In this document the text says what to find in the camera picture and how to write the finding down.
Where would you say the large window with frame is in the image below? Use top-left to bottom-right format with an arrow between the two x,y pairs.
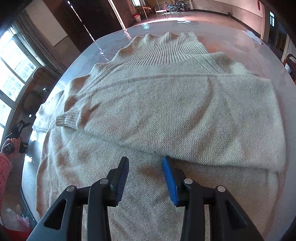
1,27 -> 43,141

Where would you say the parked bicycle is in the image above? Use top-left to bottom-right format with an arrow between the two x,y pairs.
167,1 -> 191,13

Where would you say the dark armchair with cushion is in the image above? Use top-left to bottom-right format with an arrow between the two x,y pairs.
21,67 -> 57,115

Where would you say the white paper on table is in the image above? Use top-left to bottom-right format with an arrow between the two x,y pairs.
244,30 -> 262,45

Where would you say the person's left hand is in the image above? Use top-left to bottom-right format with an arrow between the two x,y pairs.
1,138 -> 21,161

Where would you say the wooden chair by wall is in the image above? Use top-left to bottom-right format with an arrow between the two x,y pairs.
135,6 -> 153,21

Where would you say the dark wooden wardrobe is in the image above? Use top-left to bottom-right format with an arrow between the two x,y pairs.
44,1 -> 135,44

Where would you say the red white bucket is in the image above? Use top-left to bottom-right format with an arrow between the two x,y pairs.
133,14 -> 142,23

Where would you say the metal frame chair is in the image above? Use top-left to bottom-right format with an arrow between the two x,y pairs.
154,0 -> 171,20

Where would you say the beige knitted sweater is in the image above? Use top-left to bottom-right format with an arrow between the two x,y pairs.
33,33 -> 285,240

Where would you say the grey window curtain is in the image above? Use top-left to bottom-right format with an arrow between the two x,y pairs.
11,10 -> 69,78

